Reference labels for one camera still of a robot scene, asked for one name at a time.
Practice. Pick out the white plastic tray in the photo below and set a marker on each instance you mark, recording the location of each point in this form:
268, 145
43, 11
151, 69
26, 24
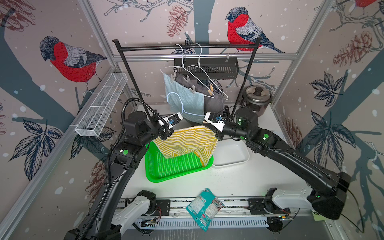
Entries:
230, 153

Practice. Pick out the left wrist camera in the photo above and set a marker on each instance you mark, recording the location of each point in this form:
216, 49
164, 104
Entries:
170, 121

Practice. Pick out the teal snack packet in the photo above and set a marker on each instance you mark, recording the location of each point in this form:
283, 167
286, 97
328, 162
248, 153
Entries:
204, 208

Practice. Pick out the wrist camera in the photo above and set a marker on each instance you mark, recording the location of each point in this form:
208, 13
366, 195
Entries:
211, 118
170, 121

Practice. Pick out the light blue towel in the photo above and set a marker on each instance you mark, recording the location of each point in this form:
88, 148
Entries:
179, 86

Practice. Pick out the yellow striped towel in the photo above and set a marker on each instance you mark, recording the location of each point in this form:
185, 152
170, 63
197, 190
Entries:
198, 140

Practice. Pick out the white wire hanger front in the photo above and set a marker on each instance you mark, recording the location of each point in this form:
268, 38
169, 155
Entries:
174, 68

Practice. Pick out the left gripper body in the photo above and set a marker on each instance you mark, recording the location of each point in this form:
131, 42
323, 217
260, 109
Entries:
164, 134

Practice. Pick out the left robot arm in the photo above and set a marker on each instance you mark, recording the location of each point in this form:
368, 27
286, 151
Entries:
101, 222

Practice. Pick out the white wire hanger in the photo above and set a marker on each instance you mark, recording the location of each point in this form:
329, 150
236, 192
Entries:
174, 68
207, 75

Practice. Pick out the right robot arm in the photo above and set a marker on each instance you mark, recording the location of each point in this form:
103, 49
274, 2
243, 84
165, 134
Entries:
329, 193

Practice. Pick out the light blue wire hanger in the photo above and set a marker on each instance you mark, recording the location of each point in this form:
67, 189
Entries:
191, 106

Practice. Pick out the black clothes rack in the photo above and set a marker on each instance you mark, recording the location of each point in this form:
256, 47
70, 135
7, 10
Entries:
186, 46

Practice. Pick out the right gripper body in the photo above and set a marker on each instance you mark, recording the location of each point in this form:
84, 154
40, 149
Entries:
230, 130

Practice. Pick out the green plastic basket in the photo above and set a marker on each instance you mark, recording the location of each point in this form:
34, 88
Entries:
159, 169

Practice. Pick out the silver rice cooker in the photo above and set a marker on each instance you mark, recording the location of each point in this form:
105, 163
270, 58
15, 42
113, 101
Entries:
257, 98

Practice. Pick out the green yellow label card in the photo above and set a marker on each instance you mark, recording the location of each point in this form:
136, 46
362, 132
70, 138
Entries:
318, 217

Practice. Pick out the orange clothespin on grey towel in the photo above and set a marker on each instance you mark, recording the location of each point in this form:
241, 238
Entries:
211, 89

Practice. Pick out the dark grey towel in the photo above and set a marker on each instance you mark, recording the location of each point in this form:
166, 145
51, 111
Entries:
211, 105

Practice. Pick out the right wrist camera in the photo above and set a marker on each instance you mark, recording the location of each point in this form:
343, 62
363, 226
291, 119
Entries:
211, 118

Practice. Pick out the black perforated wall basket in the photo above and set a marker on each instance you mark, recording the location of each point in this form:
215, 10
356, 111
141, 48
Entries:
217, 68

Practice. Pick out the white wire hanger rear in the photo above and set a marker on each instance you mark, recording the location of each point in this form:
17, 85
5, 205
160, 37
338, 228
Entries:
207, 75

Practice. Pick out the white wire mesh shelf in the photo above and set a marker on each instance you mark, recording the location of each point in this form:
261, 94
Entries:
96, 116

